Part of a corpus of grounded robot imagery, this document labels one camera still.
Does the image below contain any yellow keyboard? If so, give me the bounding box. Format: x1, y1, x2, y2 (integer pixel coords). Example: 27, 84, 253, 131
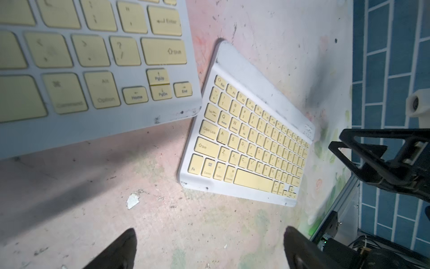
0, 0, 203, 160
178, 41, 315, 207

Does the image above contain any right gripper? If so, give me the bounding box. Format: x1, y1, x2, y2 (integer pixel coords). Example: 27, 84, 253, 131
329, 129, 430, 202

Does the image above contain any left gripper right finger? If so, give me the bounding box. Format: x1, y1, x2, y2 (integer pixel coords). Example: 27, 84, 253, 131
283, 226, 342, 269

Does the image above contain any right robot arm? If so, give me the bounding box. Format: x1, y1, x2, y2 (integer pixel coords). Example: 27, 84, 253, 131
287, 128, 430, 269

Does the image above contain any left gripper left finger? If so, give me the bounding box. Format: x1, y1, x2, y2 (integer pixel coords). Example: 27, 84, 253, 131
84, 228, 137, 269

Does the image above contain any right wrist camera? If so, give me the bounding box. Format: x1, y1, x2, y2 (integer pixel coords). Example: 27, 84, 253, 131
405, 89, 430, 118

